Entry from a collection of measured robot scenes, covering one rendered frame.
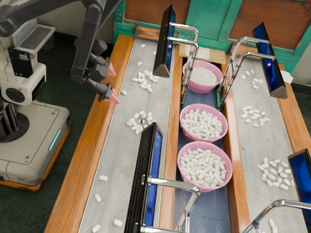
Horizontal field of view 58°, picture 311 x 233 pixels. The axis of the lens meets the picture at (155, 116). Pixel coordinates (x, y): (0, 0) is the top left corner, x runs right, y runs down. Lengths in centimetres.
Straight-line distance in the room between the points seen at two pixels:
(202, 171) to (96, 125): 56
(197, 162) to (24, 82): 99
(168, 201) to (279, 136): 80
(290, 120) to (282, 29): 67
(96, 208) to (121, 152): 30
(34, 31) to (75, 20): 167
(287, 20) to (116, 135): 136
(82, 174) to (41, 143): 80
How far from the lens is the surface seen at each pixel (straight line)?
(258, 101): 189
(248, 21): 209
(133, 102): 160
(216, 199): 141
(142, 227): 79
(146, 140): 97
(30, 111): 223
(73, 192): 124
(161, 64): 128
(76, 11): 320
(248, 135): 164
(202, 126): 157
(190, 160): 142
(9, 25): 122
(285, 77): 216
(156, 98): 165
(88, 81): 134
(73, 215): 119
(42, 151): 198
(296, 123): 183
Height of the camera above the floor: 185
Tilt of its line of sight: 46 degrees down
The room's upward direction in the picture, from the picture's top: 12 degrees clockwise
